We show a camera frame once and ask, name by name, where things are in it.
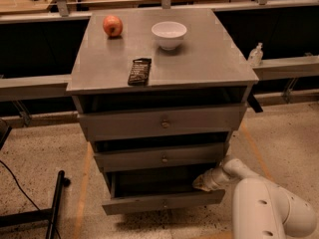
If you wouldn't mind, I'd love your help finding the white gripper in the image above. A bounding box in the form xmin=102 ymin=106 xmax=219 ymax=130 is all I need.
xmin=192 ymin=167 xmax=237 ymax=192

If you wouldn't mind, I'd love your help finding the grey bottom drawer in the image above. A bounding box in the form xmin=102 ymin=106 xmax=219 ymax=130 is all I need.
xmin=103 ymin=164 xmax=225 ymax=215

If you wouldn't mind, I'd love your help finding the grey drawer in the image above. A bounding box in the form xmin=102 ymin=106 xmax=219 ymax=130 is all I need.
xmin=103 ymin=164 xmax=225 ymax=215
xmin=95 ymin=142 xmax=227 ymax=172
xmin=79 ymin=104 xmax=246 ymax=141

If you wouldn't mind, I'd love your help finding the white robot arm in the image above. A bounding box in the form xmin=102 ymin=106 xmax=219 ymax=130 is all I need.
xmin=192 ymin=156 xmax=317 ymax=239

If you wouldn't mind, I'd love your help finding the grey middle drawer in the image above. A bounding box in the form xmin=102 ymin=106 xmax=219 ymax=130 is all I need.
xmin=95 ymin=142 xmax=227 ymax=172

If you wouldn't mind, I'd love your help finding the grey top drawer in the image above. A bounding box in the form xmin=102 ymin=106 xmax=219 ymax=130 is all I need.
xmin=79 ymin=104 xmax=246 ymax=141

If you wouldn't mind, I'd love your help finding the grey wooden drawer cabinet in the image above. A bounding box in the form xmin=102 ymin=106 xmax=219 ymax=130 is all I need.
xmin=65 ymin=7 xmax=259 ymax=197

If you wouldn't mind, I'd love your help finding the clear sanitizer bottle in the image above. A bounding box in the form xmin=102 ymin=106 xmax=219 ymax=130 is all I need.
xmin=248 ymin=43 xmax=263 ymax=67

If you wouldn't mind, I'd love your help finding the white bowl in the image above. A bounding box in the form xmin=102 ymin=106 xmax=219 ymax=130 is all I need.
xmin=152 ymin=21 xmax=187 ymax=51

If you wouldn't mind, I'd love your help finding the red apple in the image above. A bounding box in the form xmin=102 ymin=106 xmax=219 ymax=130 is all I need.
xmin=103 ymin=15 xmax=123 ymax=38

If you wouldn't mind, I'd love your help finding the grey metal railing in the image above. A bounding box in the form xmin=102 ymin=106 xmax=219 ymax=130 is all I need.
xmin=0 ymin=56 xmax=319 ymax=102

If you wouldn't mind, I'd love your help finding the black metal stand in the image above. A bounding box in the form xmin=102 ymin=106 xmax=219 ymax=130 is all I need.
xmin=0 ymin=170 xmax=71 ymax=239

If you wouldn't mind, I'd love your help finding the black cable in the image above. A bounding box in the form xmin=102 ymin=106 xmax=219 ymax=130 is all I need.
xmin=0 ymin=159 xmax=62 ymax=239

